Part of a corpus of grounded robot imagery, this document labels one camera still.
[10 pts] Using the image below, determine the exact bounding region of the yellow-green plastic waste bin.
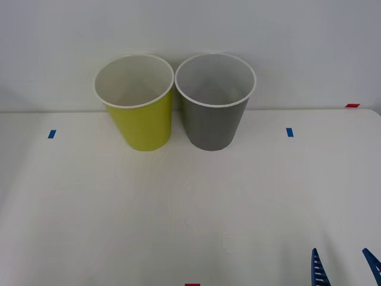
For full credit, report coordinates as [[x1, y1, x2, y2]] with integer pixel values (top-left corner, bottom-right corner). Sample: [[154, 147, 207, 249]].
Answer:
[[93, 52, 175, 153]]

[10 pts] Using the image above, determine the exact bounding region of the grey plastic waste bin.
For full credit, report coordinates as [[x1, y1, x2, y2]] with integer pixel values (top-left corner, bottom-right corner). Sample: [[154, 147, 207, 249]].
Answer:
[[174, 52, 257, 152]]

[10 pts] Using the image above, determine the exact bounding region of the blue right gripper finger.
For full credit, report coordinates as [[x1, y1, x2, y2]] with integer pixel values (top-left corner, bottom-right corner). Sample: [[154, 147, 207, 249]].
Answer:
[[311, 247, 331, 286], [361, 247, 381, 284]]

